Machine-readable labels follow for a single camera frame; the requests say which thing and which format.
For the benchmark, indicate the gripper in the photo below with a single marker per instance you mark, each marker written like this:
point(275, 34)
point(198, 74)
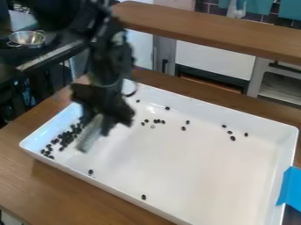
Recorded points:
point(113, 104)

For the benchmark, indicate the grey sweeping tool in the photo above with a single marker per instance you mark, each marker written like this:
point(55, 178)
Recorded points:
point(90, 136)

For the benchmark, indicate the pile of black bits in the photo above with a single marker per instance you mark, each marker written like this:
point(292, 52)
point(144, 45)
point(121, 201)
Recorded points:
point(64, 139)

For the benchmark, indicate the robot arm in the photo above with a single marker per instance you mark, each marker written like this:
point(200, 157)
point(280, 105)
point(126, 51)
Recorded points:
point(106, 44)

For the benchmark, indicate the black side table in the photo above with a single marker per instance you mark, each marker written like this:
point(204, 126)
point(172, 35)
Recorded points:
point(35, 60)

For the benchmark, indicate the white tray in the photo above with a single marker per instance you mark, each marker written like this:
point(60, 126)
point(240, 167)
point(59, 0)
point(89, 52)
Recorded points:
point(188, 164)

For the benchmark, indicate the silver bowl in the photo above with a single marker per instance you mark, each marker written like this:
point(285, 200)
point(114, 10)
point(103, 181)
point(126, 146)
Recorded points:
point(27, 38)

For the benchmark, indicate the wooden desk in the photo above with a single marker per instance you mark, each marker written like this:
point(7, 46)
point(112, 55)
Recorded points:
point(219, 32)

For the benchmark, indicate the blue tape strip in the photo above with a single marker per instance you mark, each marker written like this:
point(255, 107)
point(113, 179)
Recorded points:
point(292, 187)

